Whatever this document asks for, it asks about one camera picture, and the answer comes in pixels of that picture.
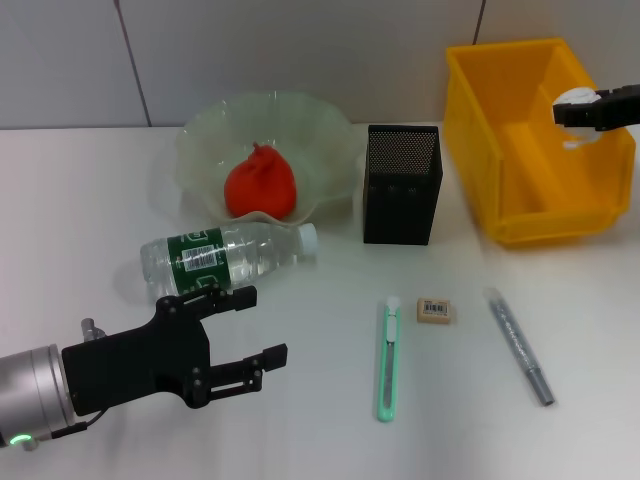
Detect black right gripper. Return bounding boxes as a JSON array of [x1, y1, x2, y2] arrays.
[[552, 84, 640, 133]]

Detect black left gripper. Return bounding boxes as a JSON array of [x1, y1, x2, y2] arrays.
[[60, 284, 290, 417]]

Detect white paper ball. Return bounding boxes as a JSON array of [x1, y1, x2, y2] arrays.
[[552, 87, 601, 151]]

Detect clear green-label water bottle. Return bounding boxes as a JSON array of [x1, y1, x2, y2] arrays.
[[139, 222, 320, 305]]

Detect red-orange toy orange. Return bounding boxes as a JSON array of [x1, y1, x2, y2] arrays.
[[223, 142, 297, 220]]

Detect green utility knife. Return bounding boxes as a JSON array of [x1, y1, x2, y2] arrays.
[[375, 295, 403, 424]]

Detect beige eraser with barcode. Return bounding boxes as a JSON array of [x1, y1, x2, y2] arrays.
[[415, 297, 457, 326]]

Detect black mesh pen holder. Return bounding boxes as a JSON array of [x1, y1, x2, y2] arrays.
[[362, 124, 444, 246]]

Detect green frosted glass fruit bowl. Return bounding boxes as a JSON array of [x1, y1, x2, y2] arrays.
[[173, 88, 366, 226]]

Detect grey pen in clear wrapper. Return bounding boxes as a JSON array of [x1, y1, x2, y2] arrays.
[[482, 286, 556, 407]]

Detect yellow plastic storage bin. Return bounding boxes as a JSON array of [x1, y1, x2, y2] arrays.
[[444, 37, 636, 250]]

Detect silver left gripper cable plug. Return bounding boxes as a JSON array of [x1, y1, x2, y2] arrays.
[[80, 317, 107, 344]]

